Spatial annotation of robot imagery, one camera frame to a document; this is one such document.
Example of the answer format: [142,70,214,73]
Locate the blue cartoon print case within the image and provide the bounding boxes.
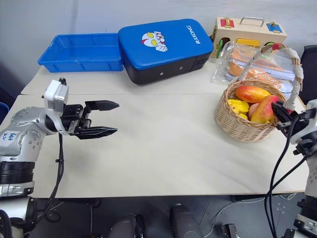
[117,18,214,85]

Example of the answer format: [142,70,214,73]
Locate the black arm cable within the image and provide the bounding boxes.
[29,132,65,226]
[264,115,310,238]

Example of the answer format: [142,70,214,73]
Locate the blue container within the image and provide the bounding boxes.
[0,102,10,122]

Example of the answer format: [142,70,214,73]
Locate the dark rounded shape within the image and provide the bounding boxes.
[169,203,204,238]
[108,213,146,238]

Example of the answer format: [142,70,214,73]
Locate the clear plastic bag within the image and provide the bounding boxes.
[211,41,302,100]

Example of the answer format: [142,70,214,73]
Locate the black chair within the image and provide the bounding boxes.
[303,45,317,104]

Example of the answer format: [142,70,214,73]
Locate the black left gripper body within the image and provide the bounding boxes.
[60,104,93,136]

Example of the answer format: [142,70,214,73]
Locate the orange toy shoe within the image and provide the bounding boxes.
[244,69,286,92]

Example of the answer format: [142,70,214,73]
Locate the small black device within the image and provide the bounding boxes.
[221,223,239,238]

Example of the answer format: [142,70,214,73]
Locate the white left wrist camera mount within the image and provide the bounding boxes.
[43,77,69,118]

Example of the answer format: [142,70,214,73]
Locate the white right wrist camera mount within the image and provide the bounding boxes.
[288,99,317,146]

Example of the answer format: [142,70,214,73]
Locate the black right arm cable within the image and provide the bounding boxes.
[264,115,310,238]

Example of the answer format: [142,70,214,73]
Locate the wicker basket with handle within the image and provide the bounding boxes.
[214,42,304,142]

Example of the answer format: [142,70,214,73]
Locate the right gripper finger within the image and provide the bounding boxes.
[271,102,289,126]
[277,101,297,120]

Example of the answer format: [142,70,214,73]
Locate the red yellow mango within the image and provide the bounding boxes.
[250,95,280,124]

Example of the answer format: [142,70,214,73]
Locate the orange yellow mango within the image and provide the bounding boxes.
[235,85,272,104]

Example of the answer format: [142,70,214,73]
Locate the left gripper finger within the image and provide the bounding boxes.
[84,100,120,113]
[75,126,118,140]

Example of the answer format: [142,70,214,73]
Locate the white floor cable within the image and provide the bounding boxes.
[210,192,298,230]

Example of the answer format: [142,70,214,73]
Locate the wooden latch box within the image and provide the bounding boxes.
[209,16,288,59]

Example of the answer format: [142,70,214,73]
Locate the pink peach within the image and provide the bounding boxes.
[248,103,261,119]

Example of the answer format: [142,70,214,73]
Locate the blue plastic bin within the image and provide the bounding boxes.
[37,33,124,73]

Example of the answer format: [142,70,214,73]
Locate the large yellow fruit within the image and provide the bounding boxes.
[227,99,250,116]

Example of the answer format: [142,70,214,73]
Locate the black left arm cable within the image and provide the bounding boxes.
[29,132,65,226]

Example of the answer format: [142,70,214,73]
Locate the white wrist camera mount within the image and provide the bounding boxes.
[43,77,69,118]
[288,99,317,146]

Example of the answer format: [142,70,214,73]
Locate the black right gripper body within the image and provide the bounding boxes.
[275,110,312,138]

